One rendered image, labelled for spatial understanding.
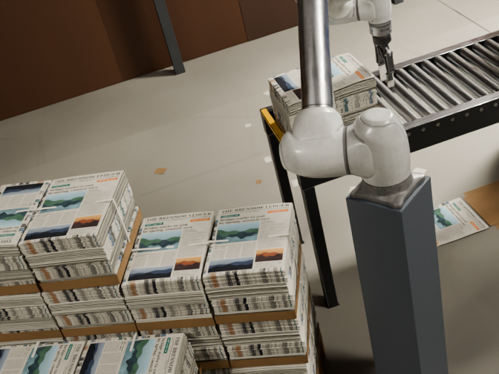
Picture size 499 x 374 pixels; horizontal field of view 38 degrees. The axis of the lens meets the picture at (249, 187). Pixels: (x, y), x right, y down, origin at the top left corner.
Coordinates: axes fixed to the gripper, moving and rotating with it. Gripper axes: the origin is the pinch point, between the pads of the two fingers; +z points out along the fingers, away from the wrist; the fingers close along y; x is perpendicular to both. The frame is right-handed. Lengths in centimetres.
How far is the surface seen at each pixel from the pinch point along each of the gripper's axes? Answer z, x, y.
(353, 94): -5.2, -20.1, 13.7
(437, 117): 13.0, 11.2, 21.8
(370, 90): -4.5, -12.8, 14.3
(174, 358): 33, -118, 79
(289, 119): -3.4, -47.4, 13.8
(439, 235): 92, 16, 3
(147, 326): 30, -124, 63
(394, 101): 13.3, 2.9, -1.4
